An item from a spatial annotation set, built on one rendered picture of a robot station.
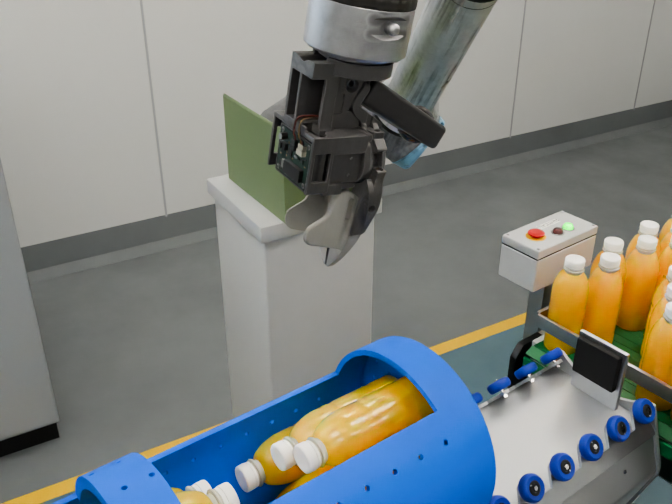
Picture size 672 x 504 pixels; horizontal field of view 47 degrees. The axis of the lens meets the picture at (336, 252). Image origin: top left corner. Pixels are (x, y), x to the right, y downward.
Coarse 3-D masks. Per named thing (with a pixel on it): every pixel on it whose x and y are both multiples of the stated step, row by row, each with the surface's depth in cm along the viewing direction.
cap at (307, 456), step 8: (296, 448) 97; (304, 448) 96; (312, 448) 96; (296, 456) 97; (304, 456) 96; (312, 456) 95; (320, 456) 96; (304, 464) 96; (312, 464) 95; (320, 464) 96; (304, 472) 97
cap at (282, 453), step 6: (276, 444) 102; (282, 444) 102; (288, 444) 102; (276, 450) 102; (282, 450) 101; (288, 450) 102; (276, 456) 103; (282, 456) 101; (288, 456) 101; (276, 462) 104; (282, 462) 102; (288, 462) 101; (294, 462) 102; (282, 468) 102; (288, 468) 102
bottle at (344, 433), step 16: (400, 384) 104; (368, 400) 101; (384, 400) 101; (400, 400) 102; (416, 400) 103; (336, 416) 99; (352, 416) 98; (368, 416) 99; (384, 416) 100; (400, 416) 101; (416, 416) 102; (320, 432) 98; (336, 432) 97; (352, 432) 97; (368, 432) 98; (384, 432) 99; (320, 448) 96; (336, 448) 96; (352, 448) 97; (336, 464) 97
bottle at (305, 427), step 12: (372, 384) 111; (384, 384) 111; (348, 396) 109; (360, 396) 108; (324, 408) 106; (336, 408) 106; (300, 420) 105; (312, 420) 104; (300, 432) 103; (312, 432) 103
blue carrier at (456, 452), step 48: (336, 384) 117; (432, 384) 100; (240, 432) 109; (432, 432) 96; (480, 432) 100; (96, 480) 85; (144, 480) 84; (192, 480) 106; (336, 480) 88; (384, 480) 91; (432, 480) 95; (480, 480) 100
